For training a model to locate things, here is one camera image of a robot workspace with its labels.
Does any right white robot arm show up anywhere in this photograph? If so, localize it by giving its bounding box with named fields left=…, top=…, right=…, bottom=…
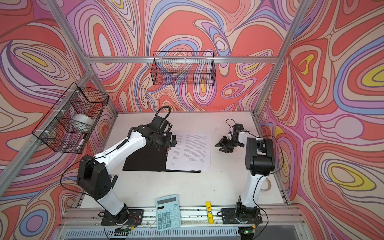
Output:
left=215, top=123, right=276, bottom=213

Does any teal calculator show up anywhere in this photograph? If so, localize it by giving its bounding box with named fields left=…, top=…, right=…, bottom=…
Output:
left=156, top=195, right=182, bottom=232

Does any black marker in basket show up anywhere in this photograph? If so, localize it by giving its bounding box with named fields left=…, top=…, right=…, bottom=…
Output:
left=76, top=136, right=86, bottom=153

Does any black file folder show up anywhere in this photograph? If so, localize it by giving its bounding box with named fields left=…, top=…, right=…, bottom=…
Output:
left=123, top=146, right=201, bottom=173

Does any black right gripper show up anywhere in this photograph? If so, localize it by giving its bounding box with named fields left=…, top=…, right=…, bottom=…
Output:
left=215, top=135, right=244, bottom=153

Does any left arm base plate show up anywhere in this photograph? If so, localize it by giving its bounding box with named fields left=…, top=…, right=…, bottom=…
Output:
left=101, top=209, right=144, bottom=226

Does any yellow glue stick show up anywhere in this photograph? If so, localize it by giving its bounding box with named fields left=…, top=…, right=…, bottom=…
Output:
left=206, top=201, right=214, bottom=224

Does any black wire basket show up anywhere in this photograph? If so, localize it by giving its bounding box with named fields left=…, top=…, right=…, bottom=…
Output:
left=151, top=51, right=216, bottom=86
left=32, top=82, right=109, bottom=154

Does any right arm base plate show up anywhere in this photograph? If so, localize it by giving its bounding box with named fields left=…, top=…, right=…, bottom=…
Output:
left=221, top=207, right=263, bottom=226

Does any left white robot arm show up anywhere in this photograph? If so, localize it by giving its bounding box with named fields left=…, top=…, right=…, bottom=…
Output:
left=76, top=116, right=177, bottom=225

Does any left black wire basket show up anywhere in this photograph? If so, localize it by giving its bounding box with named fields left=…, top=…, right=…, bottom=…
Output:
left=32, top=82, right=109, bottom=154

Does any back black wire basket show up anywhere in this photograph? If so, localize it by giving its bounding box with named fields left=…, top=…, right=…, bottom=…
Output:
left=151, top=51, right=216, bottom=86

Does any clear tape roll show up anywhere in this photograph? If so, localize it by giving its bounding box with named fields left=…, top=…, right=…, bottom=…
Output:
left=262, top=178, right=272, bottom=192

